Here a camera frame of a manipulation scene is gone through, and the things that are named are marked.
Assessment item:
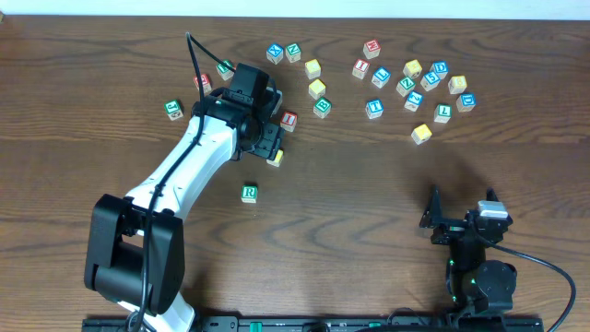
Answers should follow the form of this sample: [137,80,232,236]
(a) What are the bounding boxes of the yellow O block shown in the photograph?
[266,149,284,167]

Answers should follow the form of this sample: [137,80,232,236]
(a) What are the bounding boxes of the green R block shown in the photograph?
[241,185,258,204]

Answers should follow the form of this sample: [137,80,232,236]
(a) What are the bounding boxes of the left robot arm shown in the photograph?
[84,64,285,331]

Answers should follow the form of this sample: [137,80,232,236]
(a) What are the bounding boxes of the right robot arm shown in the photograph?
[419,186,517,331]

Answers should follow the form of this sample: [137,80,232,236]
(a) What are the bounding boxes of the green F block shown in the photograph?
[216,59,235,81]

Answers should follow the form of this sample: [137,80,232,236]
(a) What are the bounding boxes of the red I block centre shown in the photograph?
[280,112,298,132]

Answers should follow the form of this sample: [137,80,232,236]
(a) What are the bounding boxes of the red i block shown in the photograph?
[280,112,298,132]
[352,59,370,79]

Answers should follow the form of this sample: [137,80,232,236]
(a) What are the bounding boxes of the red G block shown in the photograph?
[193,74,212,95]

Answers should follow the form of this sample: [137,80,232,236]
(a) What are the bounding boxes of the blue X block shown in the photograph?
[265,43,284,65]

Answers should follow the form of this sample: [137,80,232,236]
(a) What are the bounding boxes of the green N block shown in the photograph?
[285,43,301,63]

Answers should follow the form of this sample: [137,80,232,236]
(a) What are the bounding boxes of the yellow block mid centre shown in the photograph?
[308,78,326,100]

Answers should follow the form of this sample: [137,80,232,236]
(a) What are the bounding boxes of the green J block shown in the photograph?
[164,100,183,121]

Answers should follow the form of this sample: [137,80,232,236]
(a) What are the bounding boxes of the yellow block upper centre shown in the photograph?
[304,59,321,79]

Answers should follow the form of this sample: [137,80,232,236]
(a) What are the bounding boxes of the green B block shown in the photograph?
[313,97,332,119]

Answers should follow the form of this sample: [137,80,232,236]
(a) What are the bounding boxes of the yellow K block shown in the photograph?
[411,124,432,145]

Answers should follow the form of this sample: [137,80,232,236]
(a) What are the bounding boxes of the blue D block right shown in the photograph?
[456,93,477,113]

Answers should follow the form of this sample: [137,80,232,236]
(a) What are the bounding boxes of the blue d block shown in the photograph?
[456,93,477,113]
[430,61,449,79]

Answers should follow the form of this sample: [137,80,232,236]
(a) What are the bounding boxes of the green L block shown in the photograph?
[433,104,452,124]

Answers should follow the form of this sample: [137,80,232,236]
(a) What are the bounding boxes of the yellow block far right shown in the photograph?
[448,76,467,95]

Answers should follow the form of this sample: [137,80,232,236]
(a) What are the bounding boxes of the blue Z block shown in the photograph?
[404,90,423,112]

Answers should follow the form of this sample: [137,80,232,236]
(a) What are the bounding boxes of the red I block right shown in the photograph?
[352,59,370,79]

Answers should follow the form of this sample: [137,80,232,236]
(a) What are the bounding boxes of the blue T block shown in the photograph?
[365,99,384,119]

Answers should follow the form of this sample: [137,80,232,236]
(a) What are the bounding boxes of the blue S block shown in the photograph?
[420,71,441,91]

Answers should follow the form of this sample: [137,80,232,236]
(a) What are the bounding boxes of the green Z block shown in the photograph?
[396,77,416,97]

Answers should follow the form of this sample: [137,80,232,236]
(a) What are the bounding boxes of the red H block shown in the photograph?
[363,39,381,60]

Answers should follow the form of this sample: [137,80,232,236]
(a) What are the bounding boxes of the blue L block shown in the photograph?
[372,66,391,89]

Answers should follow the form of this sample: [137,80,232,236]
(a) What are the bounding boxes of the blue D block upper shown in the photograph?
[430,61,449,79]

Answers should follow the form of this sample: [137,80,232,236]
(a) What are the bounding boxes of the yellow block ball side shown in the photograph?
[403,59,422,79]

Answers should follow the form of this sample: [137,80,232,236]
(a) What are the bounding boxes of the black mounting rail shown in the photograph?
[81,314,546,332]

